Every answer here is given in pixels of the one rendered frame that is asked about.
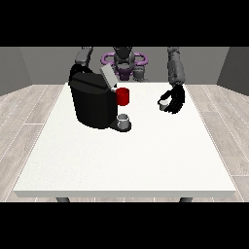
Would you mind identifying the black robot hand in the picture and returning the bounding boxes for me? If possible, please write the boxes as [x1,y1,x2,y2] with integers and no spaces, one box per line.
[68,63,95,82]
[158,83,187,115]

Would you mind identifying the small grey coffee pod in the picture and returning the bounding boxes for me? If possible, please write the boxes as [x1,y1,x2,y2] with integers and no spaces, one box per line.
[159,99,170,112]

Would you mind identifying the pale grey machine lid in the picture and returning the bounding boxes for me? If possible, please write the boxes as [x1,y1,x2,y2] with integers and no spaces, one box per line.
[99,63,120,89]

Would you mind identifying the black coffee machine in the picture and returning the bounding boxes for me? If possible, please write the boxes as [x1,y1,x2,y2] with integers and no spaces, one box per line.
[68,71,132,133]

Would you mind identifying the red pod holder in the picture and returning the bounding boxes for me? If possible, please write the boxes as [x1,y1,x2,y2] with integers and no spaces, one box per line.
[116,87,130,107]

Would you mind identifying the grey robot trunk purple rings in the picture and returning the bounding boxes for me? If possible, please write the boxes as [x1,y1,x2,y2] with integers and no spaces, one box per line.
[100,47,151,84]

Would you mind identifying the small grey cup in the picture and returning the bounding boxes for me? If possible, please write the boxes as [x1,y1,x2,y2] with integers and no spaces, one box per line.
[117,113,131,130]

